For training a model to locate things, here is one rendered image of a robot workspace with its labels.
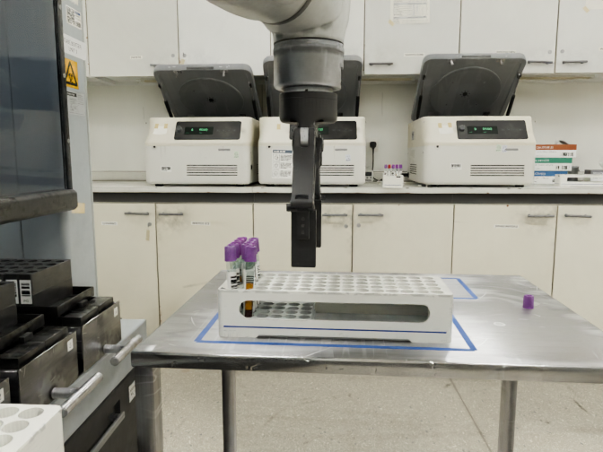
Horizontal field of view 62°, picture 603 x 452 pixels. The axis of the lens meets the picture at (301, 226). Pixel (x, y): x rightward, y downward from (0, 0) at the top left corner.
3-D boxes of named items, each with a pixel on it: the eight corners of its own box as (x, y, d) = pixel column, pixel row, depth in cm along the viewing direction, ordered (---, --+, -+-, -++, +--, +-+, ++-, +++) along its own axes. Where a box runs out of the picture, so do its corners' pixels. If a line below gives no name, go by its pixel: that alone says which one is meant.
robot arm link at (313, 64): (344, 53, 69) (344, 98, 69) (277, 54, 69) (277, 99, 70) (344, 38, 60) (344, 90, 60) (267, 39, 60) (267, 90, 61)
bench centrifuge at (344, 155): (257, 186, 260) (256, 47, 251) (269, 181, 322) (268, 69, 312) (366, 186, 258) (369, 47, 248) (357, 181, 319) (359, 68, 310)
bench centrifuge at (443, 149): (423, 187, 256) (428, 46, 247) (406, 181, 318) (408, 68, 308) (536, 187, 253) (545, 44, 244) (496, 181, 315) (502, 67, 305)
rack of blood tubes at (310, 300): (217, 336, 65) (216, 290, 64) (233, 313, 75) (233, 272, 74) (452, 343, 63) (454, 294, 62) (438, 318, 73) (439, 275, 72)
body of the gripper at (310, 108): (336, 87, 61) (336, 165, 62) (337, 96, 69) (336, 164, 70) (275, 88, 61) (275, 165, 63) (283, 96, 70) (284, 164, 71)
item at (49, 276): (62, 293, 86) (59, 258, 85) (74, 293, 86) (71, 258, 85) (20, 314, 74) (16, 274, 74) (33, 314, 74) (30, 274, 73)
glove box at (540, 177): (527, 184, 292) (528, 170, 291) (517, 182, 304) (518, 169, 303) (566, 183, 293) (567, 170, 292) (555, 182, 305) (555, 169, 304)
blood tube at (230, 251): (225, 331, 66) (221, 247, 65) (232, 327, 67) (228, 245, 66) (236, 332, 65) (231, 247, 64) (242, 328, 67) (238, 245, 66)
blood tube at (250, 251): (254, 332, 66) (257, 247, 65) (242, 332, 65) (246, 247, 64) (252, 328, 67) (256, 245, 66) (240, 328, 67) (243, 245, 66)
